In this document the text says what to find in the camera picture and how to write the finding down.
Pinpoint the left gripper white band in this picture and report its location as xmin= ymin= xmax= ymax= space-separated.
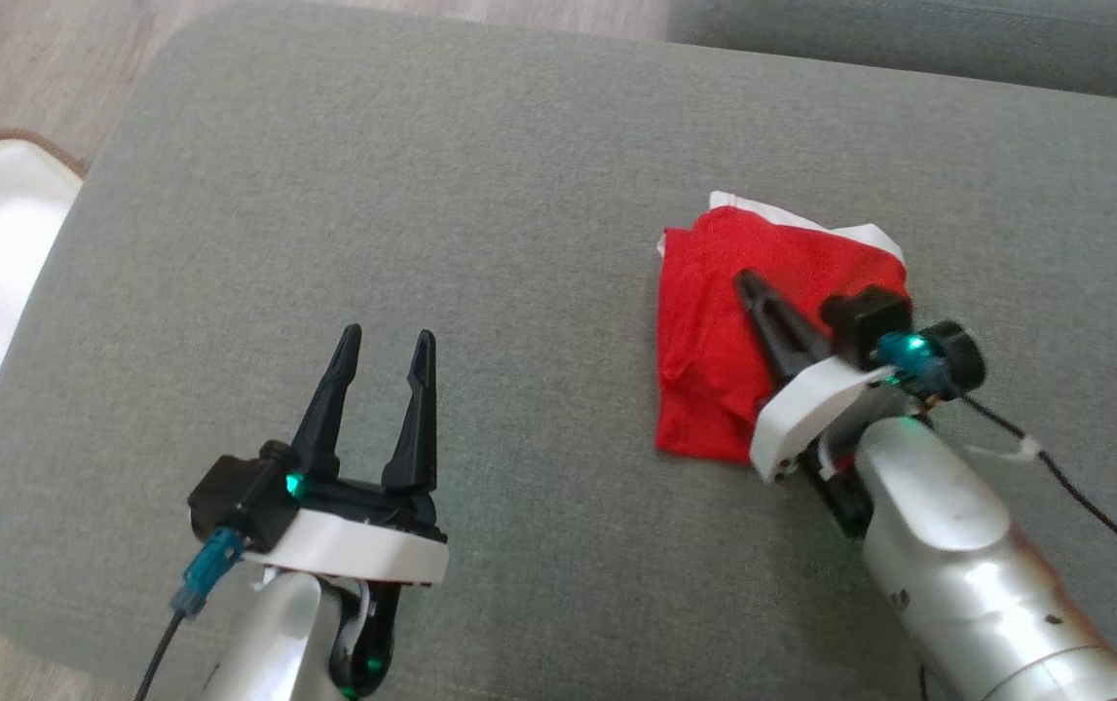
xmin=246 ymin=324 xmax=450 ymax=694

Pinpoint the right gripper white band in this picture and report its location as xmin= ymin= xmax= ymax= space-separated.
xmin=733 ymin=271 xmax=895 ymax=538

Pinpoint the red garment white trim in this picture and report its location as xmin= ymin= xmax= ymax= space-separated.
xmin=653 ymin=191 xmax=912 ymax=463

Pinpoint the grey fabric ottoman cushion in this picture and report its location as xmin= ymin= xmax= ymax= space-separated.
xmin=0 ymin=0 xmax=1117 ymax=701

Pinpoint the left arm cable teal plug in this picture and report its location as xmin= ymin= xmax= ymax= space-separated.
xmin=134 ymin=526 xmax=247 ymax=701

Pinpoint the white cable tie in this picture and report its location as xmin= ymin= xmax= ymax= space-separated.
xmin=965 ymin=436 xmax=1043 ymax=465

